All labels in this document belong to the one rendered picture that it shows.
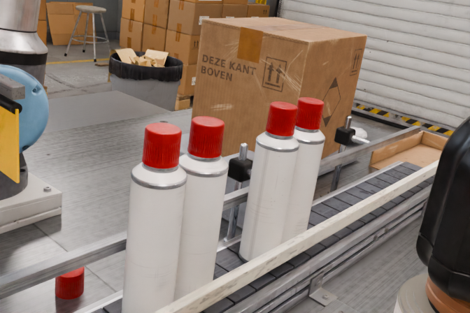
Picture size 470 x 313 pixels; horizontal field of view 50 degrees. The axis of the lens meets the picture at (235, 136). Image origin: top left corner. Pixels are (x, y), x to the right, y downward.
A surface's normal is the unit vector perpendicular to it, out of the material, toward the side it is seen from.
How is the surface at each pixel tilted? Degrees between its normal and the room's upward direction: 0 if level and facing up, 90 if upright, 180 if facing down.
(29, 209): 90
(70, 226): 0
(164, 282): 90
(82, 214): 0
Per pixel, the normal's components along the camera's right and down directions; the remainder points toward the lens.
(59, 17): 0.74, -0.03
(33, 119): 0.50, 0.44
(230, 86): -0.56, 0.20
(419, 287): 0.12, -0.94
